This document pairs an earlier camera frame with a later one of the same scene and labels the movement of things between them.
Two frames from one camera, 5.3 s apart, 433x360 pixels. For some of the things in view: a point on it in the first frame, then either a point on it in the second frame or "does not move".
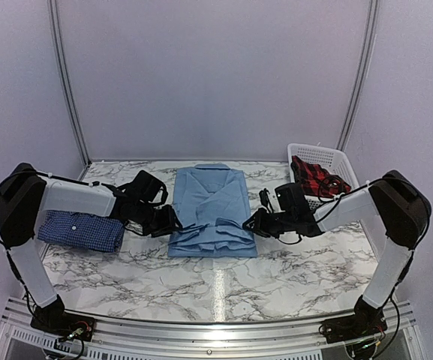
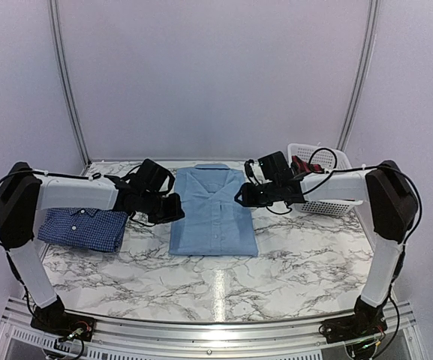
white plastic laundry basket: x=330 y=158 does not move
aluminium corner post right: x=368 y=46 does not move
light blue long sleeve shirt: x=211 y=205 does not move
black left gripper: x=167 y=224 to x=174 y=213
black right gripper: x=260 y=223 to x=247 y=199
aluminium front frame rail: x=126 y=338 does not move
